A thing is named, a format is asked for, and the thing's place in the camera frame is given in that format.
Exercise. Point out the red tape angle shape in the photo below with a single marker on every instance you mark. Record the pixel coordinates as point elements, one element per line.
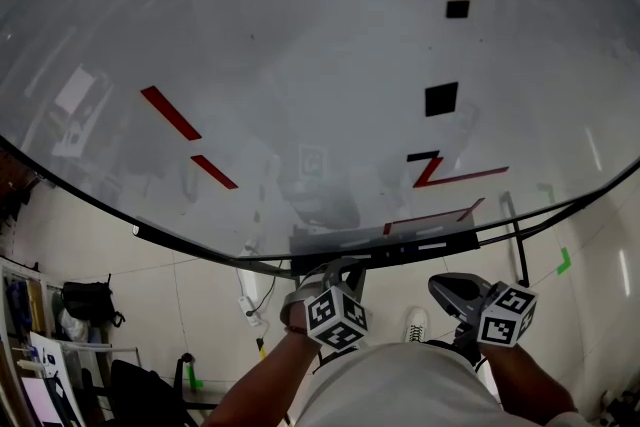
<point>427,172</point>

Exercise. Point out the pale rectangular panel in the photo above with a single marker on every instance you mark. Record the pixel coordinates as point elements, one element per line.
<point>40,400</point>

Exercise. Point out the white metal rail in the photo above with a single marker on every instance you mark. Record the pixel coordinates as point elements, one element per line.
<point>95,348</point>

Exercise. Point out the red tape bracket shape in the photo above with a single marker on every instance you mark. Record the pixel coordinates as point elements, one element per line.
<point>472,209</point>

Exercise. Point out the white paper sheet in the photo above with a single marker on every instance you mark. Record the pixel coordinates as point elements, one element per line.
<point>42,347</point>

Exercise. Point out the white plastic bag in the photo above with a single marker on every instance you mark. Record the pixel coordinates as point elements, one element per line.
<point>74,325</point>

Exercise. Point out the person's right forearm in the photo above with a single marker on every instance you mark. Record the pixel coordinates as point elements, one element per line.
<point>530,380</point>

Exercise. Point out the green floor tape angle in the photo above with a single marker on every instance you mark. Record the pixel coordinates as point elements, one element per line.
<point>565,260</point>

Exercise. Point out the black backpack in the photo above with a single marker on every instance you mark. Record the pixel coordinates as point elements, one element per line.
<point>87,302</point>

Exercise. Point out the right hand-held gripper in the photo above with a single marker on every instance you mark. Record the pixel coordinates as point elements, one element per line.
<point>505,322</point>

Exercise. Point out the person's left forearm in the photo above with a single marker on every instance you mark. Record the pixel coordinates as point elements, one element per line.
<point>250,385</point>

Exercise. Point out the yellow black striped tape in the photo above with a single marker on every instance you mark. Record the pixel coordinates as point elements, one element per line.
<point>261,349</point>

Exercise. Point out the white shelf unit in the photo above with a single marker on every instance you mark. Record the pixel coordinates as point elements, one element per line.
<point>20,272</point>

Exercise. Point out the white power strip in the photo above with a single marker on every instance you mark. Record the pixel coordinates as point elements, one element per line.
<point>248,307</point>
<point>250,313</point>

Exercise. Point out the black office chair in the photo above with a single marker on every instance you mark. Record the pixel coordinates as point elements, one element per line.
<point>135,390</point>

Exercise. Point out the person's right white shoe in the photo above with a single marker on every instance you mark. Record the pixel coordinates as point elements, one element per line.
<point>416,325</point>

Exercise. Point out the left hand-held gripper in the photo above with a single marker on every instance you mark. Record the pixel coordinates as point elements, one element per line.
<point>335,320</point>

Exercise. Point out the person's white shirt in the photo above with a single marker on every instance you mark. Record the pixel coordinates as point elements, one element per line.
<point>400,390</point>

